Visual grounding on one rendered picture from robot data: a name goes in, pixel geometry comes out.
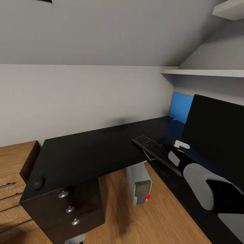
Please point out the notebook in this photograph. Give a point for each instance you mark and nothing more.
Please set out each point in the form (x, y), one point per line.
(149, 155)

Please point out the bookcase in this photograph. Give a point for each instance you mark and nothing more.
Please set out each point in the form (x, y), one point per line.
(232, 10)

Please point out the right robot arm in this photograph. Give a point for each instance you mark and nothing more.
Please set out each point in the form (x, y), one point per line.
(213, 192)

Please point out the mouse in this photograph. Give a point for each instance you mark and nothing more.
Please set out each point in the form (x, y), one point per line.
(38, 182)

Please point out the monitor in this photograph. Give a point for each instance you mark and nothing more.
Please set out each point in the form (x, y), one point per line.
(215, 129)

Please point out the desk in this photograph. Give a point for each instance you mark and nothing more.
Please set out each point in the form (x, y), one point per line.
(73, 159)

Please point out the keyboard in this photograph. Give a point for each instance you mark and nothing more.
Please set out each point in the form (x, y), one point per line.
(156, 150)

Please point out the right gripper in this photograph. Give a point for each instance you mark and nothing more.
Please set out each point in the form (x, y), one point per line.
(168, 147)

